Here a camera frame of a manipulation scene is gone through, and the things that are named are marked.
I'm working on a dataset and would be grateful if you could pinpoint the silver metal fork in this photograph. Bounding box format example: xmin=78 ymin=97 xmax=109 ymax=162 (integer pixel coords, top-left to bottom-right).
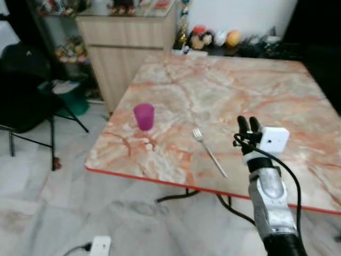
xmin=192 ymin=127 xmax=228 ymax=179

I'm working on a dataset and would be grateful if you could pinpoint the purple plastic cup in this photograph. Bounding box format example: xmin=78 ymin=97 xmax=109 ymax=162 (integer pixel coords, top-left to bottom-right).
xmin=133 ymin=103 xmax=156 ymax=132

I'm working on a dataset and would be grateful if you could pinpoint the orange round plush toy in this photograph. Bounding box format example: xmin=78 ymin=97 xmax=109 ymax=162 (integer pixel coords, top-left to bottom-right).
xmin=226 ymin=30 xmax=241 ymax=47

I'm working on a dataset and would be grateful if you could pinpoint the white round plush toy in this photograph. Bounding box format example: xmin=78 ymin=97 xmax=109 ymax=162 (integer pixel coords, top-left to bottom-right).
xmin=214 ymin=30 xmax=228 ymax=47

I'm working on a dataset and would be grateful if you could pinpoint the red and black plush toy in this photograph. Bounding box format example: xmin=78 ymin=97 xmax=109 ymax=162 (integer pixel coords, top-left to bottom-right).
xmin=189 ymin=25 xmax=215 ymax=51

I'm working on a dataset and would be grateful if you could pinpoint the gold trophy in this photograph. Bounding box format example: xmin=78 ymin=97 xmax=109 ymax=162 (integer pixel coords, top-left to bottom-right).
xmin=177 ymin=0 xmax=192 ymax=50

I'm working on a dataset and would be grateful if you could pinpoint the light wooden cabinet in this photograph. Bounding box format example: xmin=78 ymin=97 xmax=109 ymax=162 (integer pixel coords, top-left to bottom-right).
xmin=76 ymin=2 xmax=180 ymax=114

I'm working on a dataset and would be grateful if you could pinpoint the green plastic basin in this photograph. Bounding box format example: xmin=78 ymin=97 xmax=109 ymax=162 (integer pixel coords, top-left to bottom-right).
xmin=53 ymin=80 xmax=91 ymax=117

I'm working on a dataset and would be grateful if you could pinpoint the white power strip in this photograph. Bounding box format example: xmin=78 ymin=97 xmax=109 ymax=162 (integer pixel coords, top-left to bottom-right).
xmin=88 ymin=236 xmax=112 ymax=256

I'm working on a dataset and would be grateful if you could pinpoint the dark shelf with toys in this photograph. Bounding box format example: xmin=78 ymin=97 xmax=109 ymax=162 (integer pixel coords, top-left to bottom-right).
xmin=29 ymin=0 xmax=102 ymax=102

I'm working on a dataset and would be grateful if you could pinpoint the black folding chair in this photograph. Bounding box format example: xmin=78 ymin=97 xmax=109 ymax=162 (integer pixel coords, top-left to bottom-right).
xmin=0 ymin=43 xmax=91 ymax=172

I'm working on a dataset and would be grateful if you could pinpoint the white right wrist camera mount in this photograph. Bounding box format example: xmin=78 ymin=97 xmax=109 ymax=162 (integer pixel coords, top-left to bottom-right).
xmin=242 ymin=126 xmax=290 ymax=164

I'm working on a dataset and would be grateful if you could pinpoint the black power strip cable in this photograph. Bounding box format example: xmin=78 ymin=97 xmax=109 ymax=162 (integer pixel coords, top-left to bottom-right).
xmin=63 ymin=243 xmax=93 ymax=256

